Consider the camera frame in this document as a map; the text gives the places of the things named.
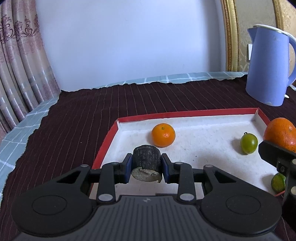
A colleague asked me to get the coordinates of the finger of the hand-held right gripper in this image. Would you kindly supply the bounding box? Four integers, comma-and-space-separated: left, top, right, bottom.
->
258, 140, 296, 204

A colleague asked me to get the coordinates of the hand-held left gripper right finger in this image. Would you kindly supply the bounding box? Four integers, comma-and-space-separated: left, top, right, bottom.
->
161, 153, 253, 204

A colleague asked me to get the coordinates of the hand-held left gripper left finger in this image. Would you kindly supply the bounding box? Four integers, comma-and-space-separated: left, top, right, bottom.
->
42, 153, 133, 204

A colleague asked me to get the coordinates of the dark sugarcane piece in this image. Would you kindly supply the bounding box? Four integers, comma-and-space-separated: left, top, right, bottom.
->
131, 145, 162, 183

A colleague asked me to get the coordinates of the orange tangerine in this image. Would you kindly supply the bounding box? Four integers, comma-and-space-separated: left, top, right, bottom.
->
151, 123, 176, 147
263, 117, 296, 153

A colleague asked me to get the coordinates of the green plum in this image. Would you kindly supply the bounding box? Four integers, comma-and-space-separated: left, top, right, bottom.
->
240, 132, 258, 155

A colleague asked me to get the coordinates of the cut green lime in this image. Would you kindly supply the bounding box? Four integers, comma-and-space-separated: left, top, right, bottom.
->
271, 173, 287, 193

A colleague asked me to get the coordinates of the red cardboard box tray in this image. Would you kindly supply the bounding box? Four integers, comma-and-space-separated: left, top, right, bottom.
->
89, 107, 296, 200

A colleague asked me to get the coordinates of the dark striped tablecloth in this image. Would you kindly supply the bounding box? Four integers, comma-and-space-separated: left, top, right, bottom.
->
0, 77, 296, 232

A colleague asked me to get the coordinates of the blue electric kettle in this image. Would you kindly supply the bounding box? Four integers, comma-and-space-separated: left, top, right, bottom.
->
245, 24, 296, 107

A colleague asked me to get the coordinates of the pink patterned curtain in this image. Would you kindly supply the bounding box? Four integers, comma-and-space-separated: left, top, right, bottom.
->
0, 0, 61, 135

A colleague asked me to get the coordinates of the gold ornate frame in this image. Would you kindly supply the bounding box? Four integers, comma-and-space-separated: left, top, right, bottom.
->
220, 0, 296, 72

